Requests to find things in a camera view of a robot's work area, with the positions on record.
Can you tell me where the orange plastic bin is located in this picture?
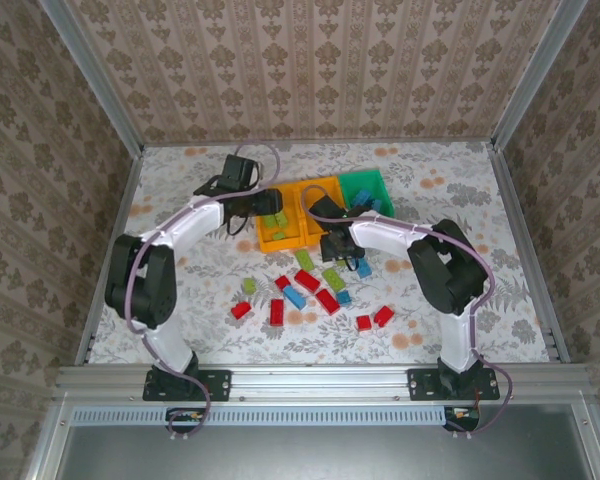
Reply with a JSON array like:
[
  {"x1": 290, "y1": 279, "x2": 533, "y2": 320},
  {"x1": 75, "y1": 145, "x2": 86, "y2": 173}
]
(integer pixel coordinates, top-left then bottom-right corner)
[
  {"x1": 295, "y1": 175, "x2": 350, "y2": 249},
  {"x1": 253, "y1": 185, "x2": 306, "y2": 255}
]

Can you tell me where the green plastic bin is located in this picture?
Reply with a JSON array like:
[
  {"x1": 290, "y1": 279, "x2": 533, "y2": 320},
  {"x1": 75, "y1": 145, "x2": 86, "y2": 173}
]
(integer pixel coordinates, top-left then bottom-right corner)
[{"x1": 337, "y1": 169, "x2": 395, "y2": 224}]

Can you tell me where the floral tablecloth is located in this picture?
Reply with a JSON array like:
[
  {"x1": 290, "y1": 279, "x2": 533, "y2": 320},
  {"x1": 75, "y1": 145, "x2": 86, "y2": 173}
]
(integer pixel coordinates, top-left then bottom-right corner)
[{"x1": 87, "y1": 142, "x2": 554, "y2": 366}]

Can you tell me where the grey metal panel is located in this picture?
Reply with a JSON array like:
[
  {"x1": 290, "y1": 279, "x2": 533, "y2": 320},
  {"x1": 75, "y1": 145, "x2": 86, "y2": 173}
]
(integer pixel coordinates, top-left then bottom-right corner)
[{"x1": 24, "y1": 399, "x2": 600, "y2": 480}]

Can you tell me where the black wiring junction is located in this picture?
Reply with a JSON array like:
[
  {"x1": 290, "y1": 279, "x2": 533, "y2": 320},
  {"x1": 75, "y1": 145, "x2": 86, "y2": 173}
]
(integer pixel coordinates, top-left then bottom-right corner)
[
  {"x1": 165, "y1": 407, "x2": 206, "y2": 434},
  {"x1": 443, "y1": 405, "x2": 481, "y2": 432}
]

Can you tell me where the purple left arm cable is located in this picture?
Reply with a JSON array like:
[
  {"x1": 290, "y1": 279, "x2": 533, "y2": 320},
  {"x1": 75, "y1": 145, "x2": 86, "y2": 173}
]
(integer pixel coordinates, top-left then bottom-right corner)
[{"x1": 124, "y1": 143, "x2": 281, "y2": 441}]

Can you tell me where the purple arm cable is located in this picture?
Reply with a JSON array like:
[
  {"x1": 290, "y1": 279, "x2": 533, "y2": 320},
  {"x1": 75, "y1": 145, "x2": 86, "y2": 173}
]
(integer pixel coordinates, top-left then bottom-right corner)
[
  {"x1": 301, "y1": 184, "x2": 512, "y2": 441},
  {"x1": 124, "y1": 143, "x2": 281, "y2": 441}
]

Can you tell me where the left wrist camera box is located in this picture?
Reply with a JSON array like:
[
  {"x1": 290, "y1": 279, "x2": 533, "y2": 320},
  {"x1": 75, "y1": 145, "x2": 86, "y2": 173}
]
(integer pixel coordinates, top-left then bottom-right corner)
[{"x1": 222, "y1": 154, "x2": 262, "y2": 191}]

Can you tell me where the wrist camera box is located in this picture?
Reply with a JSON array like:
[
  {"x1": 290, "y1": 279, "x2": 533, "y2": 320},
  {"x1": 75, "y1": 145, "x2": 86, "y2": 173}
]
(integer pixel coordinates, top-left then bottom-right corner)
[
  {"x1": 311, "y1": 194, "x2": 347, "y2": 222},
  {"x1": 222, "y1": 154, "x2": 262, "y2": 191}
]

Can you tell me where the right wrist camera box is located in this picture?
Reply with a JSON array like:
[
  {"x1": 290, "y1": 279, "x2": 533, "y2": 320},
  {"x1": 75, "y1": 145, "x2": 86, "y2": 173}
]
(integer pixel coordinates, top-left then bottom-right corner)
[{"x1": 311, "y1": 194, "x2": 347, "y2": 222}]

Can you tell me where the aluminum base rail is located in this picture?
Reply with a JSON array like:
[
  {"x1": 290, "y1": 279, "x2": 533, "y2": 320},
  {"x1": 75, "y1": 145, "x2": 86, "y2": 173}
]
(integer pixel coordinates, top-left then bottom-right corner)
[{"x1": 54, "y1": 364, "x2": 599, "y2": 401}]

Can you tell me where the aluminum table side rail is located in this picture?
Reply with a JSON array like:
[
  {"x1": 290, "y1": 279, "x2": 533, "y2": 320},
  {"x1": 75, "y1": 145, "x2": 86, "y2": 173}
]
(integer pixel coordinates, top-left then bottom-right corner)
[
  {"x1": 487, "y1": 142, "x2": 571, "y2": 364},
  {"x1": 74, "y1": 147, "x2": 146, "y2": 365}
]

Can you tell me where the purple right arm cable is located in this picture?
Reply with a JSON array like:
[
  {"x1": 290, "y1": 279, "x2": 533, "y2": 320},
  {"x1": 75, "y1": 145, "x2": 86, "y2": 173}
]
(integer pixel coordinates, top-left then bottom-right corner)
[{"x1": 301, "y1": 184, "x2": 512, "y2": 441}]

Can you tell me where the grey slotted cable duct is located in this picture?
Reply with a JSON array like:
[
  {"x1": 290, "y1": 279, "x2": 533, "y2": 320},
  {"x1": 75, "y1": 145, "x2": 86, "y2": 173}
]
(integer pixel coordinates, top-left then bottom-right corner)
[{"x1": 71, "y1": 405, "x2": 474, "y2": 427}]

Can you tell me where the aluminum frame post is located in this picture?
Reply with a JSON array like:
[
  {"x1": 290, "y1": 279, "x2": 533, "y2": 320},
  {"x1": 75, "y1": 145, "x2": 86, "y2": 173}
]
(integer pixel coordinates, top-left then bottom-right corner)
[
  {"x1": 38, "y1": 0, "x2": 145, "y2": 156},
  {"x1": 490, "y1": 0, "x2": 589, "y2": 151}
]

